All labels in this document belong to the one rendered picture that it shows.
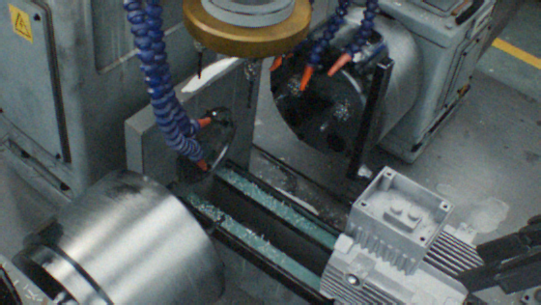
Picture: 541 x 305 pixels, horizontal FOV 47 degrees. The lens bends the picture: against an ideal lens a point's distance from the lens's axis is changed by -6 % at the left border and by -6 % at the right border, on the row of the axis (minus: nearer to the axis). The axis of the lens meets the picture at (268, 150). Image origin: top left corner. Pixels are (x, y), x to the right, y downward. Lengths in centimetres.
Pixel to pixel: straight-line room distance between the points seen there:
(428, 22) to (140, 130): 61
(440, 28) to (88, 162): 70
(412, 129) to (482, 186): 22
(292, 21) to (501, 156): 86
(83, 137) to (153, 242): 31
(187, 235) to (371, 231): 26
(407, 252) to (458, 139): 73
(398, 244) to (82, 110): 52
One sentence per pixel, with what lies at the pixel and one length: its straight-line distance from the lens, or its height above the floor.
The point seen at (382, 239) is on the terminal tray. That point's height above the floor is 111.
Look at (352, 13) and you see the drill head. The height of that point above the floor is 116.
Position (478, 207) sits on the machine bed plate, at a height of 80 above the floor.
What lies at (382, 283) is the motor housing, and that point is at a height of 106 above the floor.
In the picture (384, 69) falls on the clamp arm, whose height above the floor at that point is 125.
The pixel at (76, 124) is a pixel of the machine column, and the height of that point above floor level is 110.
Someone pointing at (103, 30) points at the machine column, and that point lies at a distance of 101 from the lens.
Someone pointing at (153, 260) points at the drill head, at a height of 114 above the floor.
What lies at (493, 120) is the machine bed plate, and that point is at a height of 80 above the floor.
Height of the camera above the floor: 182
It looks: 45 degrees down
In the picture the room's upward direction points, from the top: 9 degrees clockwise
